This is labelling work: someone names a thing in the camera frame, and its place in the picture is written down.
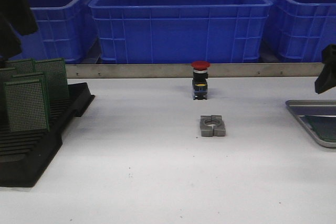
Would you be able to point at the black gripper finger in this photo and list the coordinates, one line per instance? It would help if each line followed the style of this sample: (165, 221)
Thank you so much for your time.
(10, 44)
(326, 79)
(18, 15)

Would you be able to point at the green perforated circuit board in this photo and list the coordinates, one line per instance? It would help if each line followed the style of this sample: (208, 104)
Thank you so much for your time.
(323, 126)
(26, 105)
(29, 76)

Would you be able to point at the rear left green circuit board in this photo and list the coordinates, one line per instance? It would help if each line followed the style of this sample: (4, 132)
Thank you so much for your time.
(22, 66)

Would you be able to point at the metal tray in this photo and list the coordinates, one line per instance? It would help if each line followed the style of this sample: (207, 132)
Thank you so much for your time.
(300, 108)

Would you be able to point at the left middle green circuit board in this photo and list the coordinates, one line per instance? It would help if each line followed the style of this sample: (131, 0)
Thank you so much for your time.
(6, 81)

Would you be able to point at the rear right green circuit board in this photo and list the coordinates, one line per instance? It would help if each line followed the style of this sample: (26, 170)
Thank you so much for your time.
(55, 73)

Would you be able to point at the black slotted board rack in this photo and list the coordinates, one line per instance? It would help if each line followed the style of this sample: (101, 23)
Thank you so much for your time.
(25, 155)

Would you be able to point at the left blue plastic bin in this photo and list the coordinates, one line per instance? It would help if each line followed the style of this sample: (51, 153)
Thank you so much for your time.
(65, 30)

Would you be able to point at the blue plastic bin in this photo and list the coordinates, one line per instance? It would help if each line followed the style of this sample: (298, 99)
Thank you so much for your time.
(298, 30)
(65, 30)
(179, 31)

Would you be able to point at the right blue plastic bin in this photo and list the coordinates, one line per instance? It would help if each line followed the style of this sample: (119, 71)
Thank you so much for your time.
(298, 30)

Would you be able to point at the grey split clamp block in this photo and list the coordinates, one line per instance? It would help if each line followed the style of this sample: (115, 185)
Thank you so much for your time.
(212, 125)

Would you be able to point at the red emergency stop button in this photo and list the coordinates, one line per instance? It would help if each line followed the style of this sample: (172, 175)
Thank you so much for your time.
(199, 81)

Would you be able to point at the center blue plastic bin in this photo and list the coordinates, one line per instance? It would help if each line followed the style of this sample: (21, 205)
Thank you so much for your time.
(179, 31)

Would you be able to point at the metal table edge rail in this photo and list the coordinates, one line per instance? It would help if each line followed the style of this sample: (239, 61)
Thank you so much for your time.
(217, 70)

